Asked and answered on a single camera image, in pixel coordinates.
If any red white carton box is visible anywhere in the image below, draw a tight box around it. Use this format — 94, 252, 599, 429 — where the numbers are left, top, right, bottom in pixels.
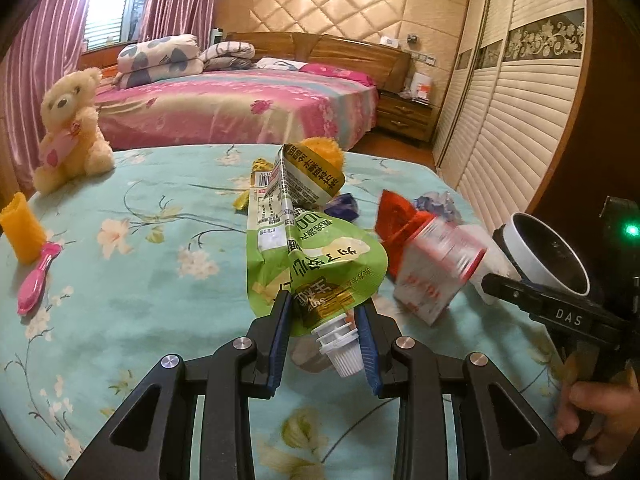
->
394, 218, 487, 326

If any green spouted drink pouch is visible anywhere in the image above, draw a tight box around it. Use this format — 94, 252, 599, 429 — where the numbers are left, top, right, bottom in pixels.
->
246, 144, 388, 377

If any red snack wrapper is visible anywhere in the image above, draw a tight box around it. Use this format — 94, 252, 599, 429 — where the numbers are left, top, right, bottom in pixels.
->
374, 190, 435, 281

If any blue snack bag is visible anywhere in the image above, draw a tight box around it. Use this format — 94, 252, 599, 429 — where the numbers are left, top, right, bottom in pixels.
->
323, 193, 359, 222

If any yellow snack packet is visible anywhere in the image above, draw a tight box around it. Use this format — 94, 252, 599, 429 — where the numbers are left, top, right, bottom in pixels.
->
233, 158, 273, 211

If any orange foam net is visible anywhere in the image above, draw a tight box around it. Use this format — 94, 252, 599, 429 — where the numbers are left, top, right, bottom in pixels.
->
300, 136, 344, 170
0, 192, 47, 264

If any white cartoon paper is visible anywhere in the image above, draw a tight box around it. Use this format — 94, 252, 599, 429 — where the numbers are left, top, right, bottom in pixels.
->
413, 192, 463, 226

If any white black trash bin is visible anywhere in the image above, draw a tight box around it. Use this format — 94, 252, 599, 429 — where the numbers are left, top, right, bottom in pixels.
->
492, 212, 591, 297

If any person's right hand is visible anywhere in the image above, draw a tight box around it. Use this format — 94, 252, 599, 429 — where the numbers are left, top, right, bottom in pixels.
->
555, 358, 639, 477

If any floral teal tablecloth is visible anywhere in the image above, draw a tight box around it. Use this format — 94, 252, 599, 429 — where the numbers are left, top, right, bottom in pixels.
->
0, 143, 566, 480

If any pink plastic hair brush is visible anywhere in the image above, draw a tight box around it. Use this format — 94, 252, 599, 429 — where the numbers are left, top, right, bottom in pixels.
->
17, 242, 63, 318

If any louvered sliding wardrobe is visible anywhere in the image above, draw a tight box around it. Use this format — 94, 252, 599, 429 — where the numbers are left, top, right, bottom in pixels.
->
434, 0, 587, 231

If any wooden nightstand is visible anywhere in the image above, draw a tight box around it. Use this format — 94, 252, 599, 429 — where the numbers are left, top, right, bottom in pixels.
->
376, 91, 435, 144

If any white orange box on nightstand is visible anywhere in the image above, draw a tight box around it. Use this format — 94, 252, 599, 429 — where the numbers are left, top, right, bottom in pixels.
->
409, 73, 433, 101

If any wooden headboard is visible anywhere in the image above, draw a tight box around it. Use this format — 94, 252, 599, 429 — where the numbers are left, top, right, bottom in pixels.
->
227, 32, 411, 93

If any bed with pink sheet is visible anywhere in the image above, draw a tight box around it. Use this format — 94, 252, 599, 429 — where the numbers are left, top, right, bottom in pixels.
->
96, 70, 378, 150

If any cream teddy bear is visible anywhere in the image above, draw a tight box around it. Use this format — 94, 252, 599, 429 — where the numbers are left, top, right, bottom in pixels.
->
32, 67, 115, 195

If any pink pillow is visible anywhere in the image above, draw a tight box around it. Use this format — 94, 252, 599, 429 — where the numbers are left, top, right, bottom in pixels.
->
299, 63, 376, 87

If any white pillow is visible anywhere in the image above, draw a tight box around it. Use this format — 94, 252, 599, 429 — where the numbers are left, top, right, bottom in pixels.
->
254, 56, 306, 72

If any pink curtain left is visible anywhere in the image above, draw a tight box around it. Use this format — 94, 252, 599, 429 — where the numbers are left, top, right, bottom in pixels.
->
1, 0, 88, 193

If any pink curtain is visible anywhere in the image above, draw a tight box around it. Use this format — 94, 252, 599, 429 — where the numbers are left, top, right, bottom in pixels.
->
139, 0, 218, 49
1, 0, 88, 193

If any pink curtain right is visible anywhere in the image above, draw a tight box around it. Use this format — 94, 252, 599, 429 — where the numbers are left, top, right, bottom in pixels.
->
139, 0, 218, 49

